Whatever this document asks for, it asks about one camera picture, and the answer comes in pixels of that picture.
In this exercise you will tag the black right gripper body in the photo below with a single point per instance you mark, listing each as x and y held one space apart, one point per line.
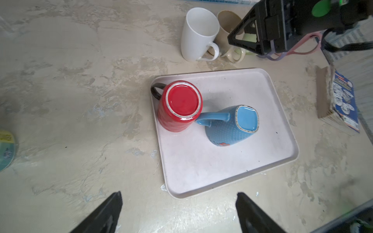
286 22

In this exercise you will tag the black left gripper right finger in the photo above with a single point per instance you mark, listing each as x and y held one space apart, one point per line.
252 218

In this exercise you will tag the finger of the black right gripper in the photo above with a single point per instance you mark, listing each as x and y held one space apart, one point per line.
253 47
251 23

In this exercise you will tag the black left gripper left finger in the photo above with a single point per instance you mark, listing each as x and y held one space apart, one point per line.
104 218

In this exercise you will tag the white mug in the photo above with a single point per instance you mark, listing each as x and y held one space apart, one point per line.
199 32

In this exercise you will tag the blue polka dot mug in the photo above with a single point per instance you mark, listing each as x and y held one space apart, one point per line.
230 125

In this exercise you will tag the red mug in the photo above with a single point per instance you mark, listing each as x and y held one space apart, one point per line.
180 104

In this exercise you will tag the green mug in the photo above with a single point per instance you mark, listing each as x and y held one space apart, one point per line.
250 38

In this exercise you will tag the purple mug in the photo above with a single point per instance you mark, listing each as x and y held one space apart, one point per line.
272 55

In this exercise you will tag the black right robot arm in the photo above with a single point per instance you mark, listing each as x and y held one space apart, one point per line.
352 13

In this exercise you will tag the white plastic tray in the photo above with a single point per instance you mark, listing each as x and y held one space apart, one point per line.
192 164

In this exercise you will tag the small labelled jar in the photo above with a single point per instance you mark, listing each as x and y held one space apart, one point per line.
7 149

